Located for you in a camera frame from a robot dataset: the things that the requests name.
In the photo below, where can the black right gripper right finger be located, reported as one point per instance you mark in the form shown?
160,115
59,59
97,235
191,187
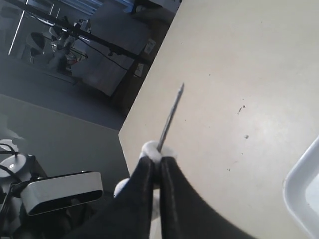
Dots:
184,214

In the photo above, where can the white foam piece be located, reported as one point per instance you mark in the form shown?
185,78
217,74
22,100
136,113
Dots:
119,187
149,150

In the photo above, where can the white rectangular plastic tray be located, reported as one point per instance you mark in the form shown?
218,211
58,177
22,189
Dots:
301,191

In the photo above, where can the thin metal skewer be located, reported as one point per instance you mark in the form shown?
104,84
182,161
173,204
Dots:
170,118

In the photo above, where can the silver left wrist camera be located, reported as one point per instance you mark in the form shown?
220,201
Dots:
56,193

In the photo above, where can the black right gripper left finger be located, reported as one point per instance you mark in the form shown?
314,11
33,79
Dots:
129,215

